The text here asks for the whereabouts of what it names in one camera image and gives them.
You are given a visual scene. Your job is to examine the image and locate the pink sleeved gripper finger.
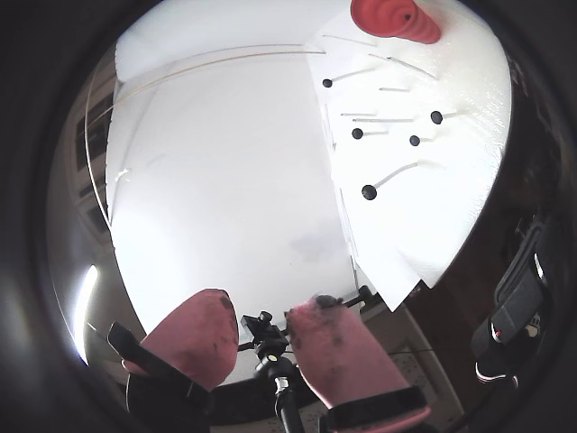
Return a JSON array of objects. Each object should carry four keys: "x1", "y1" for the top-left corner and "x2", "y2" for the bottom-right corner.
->
[
  {"x1": 107, "y1": 289, "x2": 240, "y2": 433},
  {"x1": 285, "y1": 293, "x2": 436, "y2": 433}
]

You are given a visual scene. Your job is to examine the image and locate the red collapsible silicone cup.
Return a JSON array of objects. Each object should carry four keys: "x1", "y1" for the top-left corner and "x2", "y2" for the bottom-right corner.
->
[{"x1": 351, "y1": 0, "x2": 442, "y2": 46}]

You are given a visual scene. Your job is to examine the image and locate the white foam block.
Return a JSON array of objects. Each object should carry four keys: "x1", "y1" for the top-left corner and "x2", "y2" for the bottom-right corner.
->
[{"x1": 308, "y1": 0, "x2": 515, "y2": 290}]

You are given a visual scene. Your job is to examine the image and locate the long curved white stem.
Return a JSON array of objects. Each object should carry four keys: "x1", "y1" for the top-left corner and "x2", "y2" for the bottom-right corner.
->
[{"x1": 375, "y1": 161, "x2": 419, "y2": 189}]

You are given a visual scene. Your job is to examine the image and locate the black camera tripod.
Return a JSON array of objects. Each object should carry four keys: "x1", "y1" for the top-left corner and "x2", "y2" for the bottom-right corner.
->
[{"x1": 236, "y1": 286, "x2": 380, "y2": 433}]

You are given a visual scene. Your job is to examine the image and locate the black servo device with cables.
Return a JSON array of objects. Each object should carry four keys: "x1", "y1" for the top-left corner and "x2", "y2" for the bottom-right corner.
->
[{"x1": 471, "y1": 211, "x2": 563, "y2": 398}]

